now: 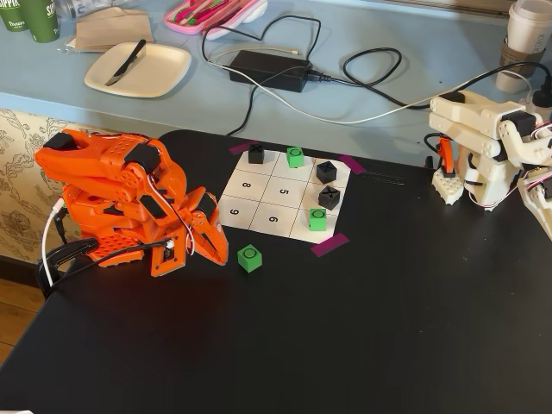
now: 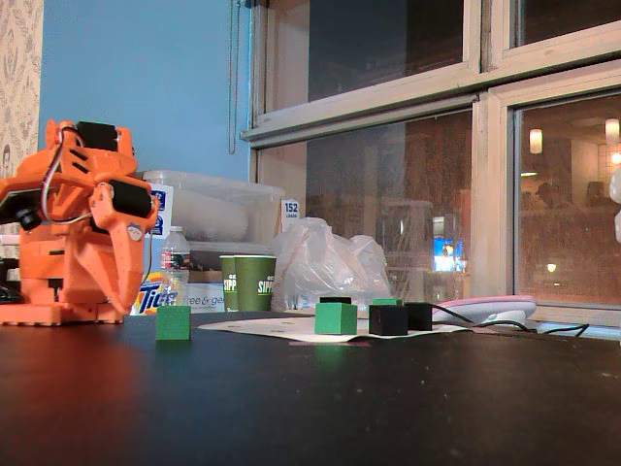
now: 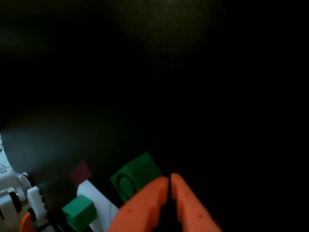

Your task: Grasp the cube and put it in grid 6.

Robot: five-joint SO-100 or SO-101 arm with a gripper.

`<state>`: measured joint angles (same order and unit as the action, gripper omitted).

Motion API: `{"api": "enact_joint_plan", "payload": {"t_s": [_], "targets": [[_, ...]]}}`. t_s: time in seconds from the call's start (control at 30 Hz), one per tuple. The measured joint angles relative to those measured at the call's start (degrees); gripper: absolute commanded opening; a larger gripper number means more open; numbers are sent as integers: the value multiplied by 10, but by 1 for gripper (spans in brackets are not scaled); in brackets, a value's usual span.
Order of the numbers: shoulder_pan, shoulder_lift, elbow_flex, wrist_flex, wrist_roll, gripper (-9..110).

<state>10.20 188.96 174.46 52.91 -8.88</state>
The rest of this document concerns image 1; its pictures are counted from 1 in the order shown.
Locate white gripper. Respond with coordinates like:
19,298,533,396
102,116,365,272
517,164,552,242

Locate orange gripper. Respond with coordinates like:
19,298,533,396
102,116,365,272
181,186,230,267

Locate white numbered grid paper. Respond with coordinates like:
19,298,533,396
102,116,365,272
218,148,351,243

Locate small dark red cube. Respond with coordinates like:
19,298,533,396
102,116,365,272
310,232,349,258

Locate orange and black clamp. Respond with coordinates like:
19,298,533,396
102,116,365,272
434,135,458,179

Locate black power plug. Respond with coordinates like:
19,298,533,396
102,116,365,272
530,72,552,110

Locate black table clamp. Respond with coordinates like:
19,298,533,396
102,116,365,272
35,238,99,299

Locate white paper coffee cup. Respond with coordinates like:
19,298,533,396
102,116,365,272
494,0,552,94

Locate black power adapter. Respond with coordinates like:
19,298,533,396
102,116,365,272
227,49,312,93

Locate cream square plate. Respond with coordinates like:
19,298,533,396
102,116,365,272
83,41,193,100

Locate black knife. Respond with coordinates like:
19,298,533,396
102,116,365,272
103,39,147,87

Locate floral patterned cloth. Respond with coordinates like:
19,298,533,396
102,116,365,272
0,107,160,264

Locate pink pencil case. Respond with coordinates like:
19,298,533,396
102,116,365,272
163,0,268,35

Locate brown paper napkins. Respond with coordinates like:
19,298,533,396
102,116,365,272
64,5,155,54

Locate clear plastic wrapper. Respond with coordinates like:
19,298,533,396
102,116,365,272
55,0,139,21

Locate green paper cup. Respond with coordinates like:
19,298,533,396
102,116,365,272
19,0,61,44
0,0,30,33

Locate wrist camera in orange mount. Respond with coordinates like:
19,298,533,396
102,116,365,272
149,238,187,278

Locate black cable to white arm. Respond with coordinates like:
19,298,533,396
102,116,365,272
443,61,552,101

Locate short white arm cable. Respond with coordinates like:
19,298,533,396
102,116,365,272
41,197,66,288

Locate long white cable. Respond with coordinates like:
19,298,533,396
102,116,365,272
205,45,534,126

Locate black adapter cable with plug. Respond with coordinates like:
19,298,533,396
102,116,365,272
306,47,433,109

